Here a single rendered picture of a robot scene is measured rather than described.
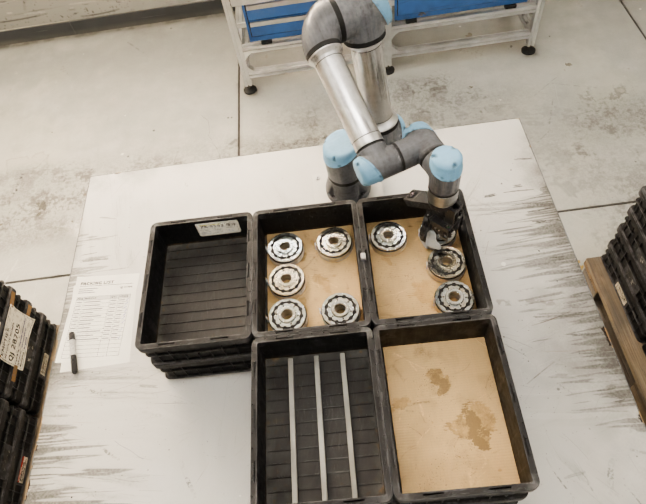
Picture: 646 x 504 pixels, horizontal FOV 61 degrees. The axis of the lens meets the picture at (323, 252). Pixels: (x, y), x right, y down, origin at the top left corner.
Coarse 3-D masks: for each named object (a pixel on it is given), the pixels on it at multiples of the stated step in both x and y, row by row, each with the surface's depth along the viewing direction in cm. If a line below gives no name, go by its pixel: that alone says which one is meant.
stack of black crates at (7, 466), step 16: (0, 400) 193; (0, 416) 191; (16, 416) 200; (0, 432) 189; (16, 432) 198; (32, 432) 209; (0, 448) 190; (16, 448) 196; (0, 464) 187; (16, 464) 197; (0, 480) 188; (16, 480) 195; (0, 496) 186; (16, 496) 195
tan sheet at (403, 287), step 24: (408, 240) 158; (456, 240) 157; (384, 264) 155; (408, 264) 154; (384, 288) 151; (408, 288) 150; (432, 288) 149; (384, 312) 147; (408, 312) 146; (432, 312) 145
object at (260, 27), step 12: (276, 0) 283; (288, 0) 282; (300, 0) 282; (312, 0) 283; (252, 12) 287; (264, 12) 288; (276, 12) 288; (288, 12) 289; (300, 12) 289; (252, 24) 291; (264, 24) 292; (276, 24) 294; (288, 24) 295; (300, 24) 295; (252, 36) 299; (264, 36) 300; (276, 36) 300
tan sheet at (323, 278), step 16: (304, 240) 162; (352, 240) 160; (304, 256) 159; (352, 256) 157; (304, 272) 156; (320, 272) 156; (336, 272) 155; (352, 272) 154; (320, 288) 153; (336, 288) 152; (352, 288) 152; (272, 304) 152; (304, 304) 150; (320, 304) 150; (320, 320) 147
